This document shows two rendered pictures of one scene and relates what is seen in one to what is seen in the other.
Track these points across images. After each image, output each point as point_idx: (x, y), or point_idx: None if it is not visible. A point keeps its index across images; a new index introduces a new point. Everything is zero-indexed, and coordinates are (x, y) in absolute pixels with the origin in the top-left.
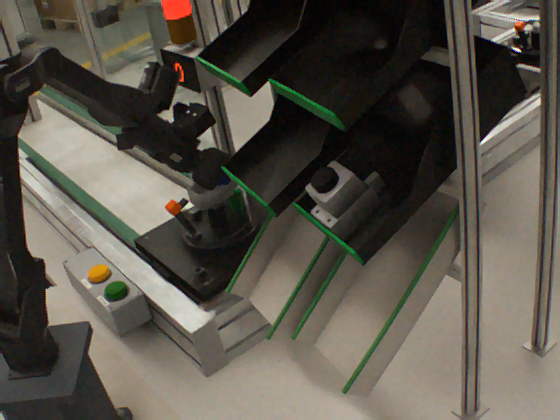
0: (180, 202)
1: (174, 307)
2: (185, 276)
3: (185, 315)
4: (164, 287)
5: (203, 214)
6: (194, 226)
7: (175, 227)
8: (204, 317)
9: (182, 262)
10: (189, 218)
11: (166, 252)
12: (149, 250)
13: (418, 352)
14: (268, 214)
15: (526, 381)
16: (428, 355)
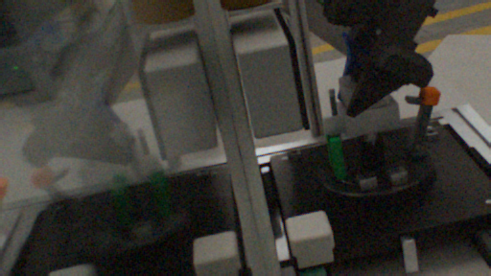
0: (416, 99)
1: (477, 126)
2: (450, 140)
3: (467, 118)
4: (481, 147)
5: (385, 182)
6: (408, 169)
7: (435, 205)
8: (447, 112)
9: (446, 155)
10: (409, 182)
11: (463, 172)
12: (489, 182)
13: (286, 140)
14: (303, 183)
15: (247, 110)
16: (282, 137)
